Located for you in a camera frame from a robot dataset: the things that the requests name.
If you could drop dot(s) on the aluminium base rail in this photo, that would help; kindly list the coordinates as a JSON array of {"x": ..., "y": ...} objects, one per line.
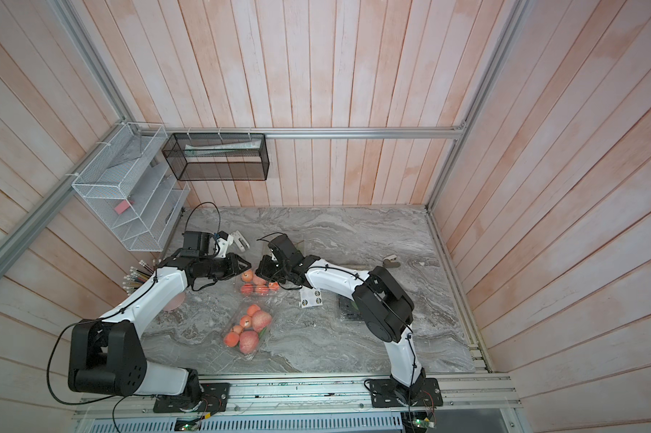
[{"x": 301, "y": 402}]

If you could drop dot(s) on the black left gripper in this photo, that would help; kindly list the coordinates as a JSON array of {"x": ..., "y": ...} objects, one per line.
[{"x": 233, "y": 265}]

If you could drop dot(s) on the white mesh wall shelf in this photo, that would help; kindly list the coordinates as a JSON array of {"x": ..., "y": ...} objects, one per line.
[{"x": 128, "y": 165}]

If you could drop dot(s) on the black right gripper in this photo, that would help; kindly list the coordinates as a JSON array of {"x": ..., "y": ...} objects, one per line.
[{"x": 263, "y": 271}]

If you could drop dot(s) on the black mesh wall basket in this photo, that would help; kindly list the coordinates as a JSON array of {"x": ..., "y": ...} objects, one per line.
[{"x": 196, "y": 156}]

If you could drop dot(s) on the clear box of apples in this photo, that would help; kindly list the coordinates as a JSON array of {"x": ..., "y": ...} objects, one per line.
[{"x": 248, "y": 328}]

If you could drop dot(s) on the pink eraser on shelf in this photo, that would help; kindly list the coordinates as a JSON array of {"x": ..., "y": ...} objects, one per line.
[{"x": 122, "y": 206}]

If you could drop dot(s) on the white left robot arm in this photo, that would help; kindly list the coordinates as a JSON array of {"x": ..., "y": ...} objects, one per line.
[{"x": 106, "y": 356}]

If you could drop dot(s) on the clear box of tomatoes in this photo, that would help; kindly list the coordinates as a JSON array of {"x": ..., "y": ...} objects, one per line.
[{"x": 249, "y": 284}]

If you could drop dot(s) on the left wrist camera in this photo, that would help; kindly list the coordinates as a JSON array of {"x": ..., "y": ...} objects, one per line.
[{"x": 223, "y": 241}]

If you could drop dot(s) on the small brown white object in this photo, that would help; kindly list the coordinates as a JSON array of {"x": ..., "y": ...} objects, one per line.
[{"x": 391, "y": 262}]

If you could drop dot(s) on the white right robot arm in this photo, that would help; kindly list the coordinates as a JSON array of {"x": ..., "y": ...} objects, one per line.
[{"x": 386, "y": 309}]

